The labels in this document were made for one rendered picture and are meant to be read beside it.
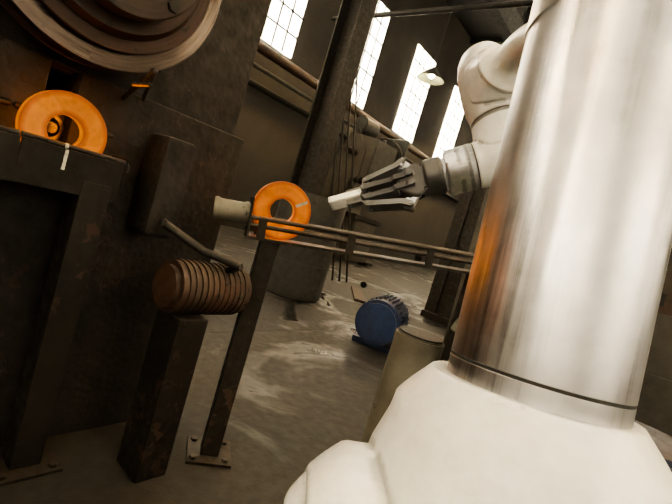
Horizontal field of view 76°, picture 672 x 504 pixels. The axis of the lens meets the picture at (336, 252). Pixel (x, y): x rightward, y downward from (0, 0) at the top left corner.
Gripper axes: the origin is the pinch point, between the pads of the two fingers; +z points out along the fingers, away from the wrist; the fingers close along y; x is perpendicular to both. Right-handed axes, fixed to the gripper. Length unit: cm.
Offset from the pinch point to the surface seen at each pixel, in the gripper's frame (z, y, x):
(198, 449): 60, 36, 44
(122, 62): 37, -25, -30
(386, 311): 26, -54, 174
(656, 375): -88, 10, 147
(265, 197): 24.3, -16.5, 10.2
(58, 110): 48, -14, -31
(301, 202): 16.5, -16.7, 15.9
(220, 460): 53, 40, 45
